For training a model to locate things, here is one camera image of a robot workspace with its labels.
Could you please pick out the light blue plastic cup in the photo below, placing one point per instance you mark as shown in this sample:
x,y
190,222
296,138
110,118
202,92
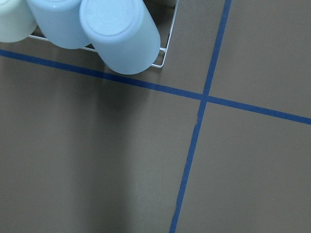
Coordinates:
x,y
59,22

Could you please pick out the white plastic cup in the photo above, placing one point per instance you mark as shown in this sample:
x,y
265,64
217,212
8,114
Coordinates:
x,y
16,20

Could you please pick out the white wire cup rack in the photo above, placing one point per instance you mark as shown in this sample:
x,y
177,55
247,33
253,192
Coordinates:
x,y
164,13

